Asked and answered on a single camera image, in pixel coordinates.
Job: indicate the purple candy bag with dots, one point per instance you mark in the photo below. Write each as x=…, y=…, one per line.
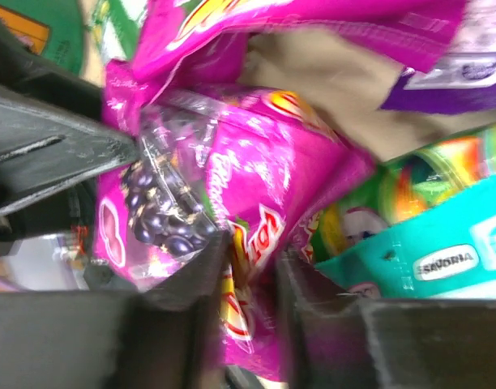
x=459, y=83

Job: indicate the green fruit candy bag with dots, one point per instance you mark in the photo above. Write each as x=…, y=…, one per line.
x=399, y=190

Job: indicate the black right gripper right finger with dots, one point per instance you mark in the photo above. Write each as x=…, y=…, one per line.
x=166, y=283

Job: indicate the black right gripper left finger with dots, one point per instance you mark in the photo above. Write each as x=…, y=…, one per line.
x=45, y=150

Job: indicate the magenta grape candy bag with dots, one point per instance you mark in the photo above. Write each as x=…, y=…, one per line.
x=256, y=163

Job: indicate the teal candy bag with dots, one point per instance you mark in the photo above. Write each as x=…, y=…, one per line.
x=446, y=252

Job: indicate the green brown round tin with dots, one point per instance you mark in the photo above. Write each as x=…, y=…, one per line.
x=53, y=29

